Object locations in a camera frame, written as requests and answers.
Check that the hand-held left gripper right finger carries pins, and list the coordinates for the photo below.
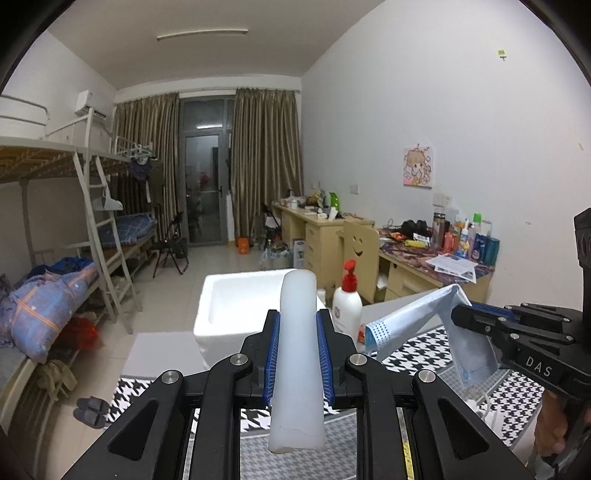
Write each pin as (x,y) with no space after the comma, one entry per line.
(324,360)

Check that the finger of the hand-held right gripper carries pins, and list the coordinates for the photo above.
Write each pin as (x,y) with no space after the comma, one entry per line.
(475,323)
(491,310)

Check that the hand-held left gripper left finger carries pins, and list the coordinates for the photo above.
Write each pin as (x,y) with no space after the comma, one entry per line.
(272,360)

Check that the white plastic tube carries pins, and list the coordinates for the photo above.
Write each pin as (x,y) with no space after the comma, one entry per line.
(298,346)

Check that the blue face mask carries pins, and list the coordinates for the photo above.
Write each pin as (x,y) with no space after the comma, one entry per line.
(406,323)

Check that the white styrofoam box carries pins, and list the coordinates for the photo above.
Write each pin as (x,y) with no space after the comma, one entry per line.
(231,295)

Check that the person's right hand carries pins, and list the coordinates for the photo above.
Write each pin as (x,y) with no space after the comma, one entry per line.
(549,429)

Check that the white lotion pump bottle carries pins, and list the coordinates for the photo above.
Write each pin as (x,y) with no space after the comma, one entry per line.
(346,309)

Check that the printed papers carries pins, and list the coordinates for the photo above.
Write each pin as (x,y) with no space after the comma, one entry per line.
(452,265)

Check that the houndstooth tablecloth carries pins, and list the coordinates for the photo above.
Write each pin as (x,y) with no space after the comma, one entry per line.
(415,355)

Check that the row of toiletry bottles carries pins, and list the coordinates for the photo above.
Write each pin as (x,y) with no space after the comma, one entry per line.
(475,240)

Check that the wooden desk with printed cover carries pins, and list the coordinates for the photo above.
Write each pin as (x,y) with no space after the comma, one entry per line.
(415,263)

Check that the yellow packet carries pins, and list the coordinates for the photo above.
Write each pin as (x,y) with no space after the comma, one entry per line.
(414,243)

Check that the pack of water bottles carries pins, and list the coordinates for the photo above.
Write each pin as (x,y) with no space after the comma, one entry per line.
(274,257)

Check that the white and blue carton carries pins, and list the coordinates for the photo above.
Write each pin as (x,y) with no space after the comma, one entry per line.
(300,253)

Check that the wooden chair with smiley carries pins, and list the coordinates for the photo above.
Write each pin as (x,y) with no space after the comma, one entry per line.
(358,249)

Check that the orange bag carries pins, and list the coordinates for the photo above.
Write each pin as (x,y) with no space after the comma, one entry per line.
(243,245)

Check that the plain wooden desk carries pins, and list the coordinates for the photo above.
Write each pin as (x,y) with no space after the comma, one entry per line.
(314,230)

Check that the black folding chair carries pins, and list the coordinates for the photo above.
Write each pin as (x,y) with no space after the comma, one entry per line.
(173,244)

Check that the dark slipper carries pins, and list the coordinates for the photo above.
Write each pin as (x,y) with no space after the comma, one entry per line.
(90,404)
(90,419)

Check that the glass balcony door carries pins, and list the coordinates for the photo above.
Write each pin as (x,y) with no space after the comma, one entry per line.
(203,184)

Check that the red cloth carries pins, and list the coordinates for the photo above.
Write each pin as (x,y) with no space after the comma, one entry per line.
(85,334)

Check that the blue mattress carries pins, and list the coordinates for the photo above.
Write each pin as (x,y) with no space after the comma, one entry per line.
(131,228)

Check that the brown curtain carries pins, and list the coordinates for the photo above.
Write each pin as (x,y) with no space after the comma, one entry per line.
(268,152)
(147,138)

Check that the white bunk bed ladder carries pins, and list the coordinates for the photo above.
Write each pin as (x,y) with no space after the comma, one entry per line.
(104,230)

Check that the olive cloth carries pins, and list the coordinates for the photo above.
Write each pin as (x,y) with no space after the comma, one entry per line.
(57,378)

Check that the hanging dark clothes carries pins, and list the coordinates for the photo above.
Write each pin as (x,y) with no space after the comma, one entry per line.
(141,168)

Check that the white metal bunk bed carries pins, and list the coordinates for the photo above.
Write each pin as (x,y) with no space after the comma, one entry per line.
(46,157)

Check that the white air conditioner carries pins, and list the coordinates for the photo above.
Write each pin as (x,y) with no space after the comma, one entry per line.
(90,104)

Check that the ceiling tube light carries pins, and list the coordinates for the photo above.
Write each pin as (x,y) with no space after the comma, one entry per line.
(203,34)

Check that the white wall socket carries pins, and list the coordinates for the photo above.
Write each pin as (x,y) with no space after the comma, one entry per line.
(442,200)

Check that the cartoon wall poster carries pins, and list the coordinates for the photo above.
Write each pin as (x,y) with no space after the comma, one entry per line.
(418,166)

